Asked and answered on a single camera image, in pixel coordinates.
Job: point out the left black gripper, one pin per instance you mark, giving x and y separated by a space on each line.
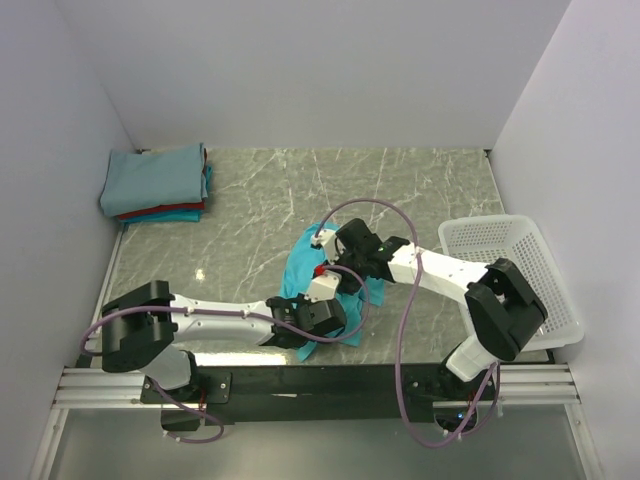
302 301

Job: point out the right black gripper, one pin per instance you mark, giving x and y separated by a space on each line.
347 287

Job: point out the turquoise polo shirt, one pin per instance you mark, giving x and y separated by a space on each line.
298 272

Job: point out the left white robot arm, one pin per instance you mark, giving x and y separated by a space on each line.
144 340

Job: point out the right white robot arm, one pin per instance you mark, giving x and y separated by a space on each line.
504 309

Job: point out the white plastic basket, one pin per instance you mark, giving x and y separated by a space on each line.
484 239

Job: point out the black base beam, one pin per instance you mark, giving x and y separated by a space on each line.
312 393

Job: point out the folded red t shirt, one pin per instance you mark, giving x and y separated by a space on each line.
160 211

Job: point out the folded teal t shirt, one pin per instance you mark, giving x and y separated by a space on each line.
165 218

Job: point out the folded grey-blue t shirt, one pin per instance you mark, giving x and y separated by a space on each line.
141 181

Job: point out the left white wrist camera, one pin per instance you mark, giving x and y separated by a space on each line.
323 285

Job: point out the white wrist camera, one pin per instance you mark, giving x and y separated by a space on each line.
323 238
323 285

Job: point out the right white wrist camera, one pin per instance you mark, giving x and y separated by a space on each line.
323 238

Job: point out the aluminium frame rail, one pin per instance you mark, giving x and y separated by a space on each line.
520 385

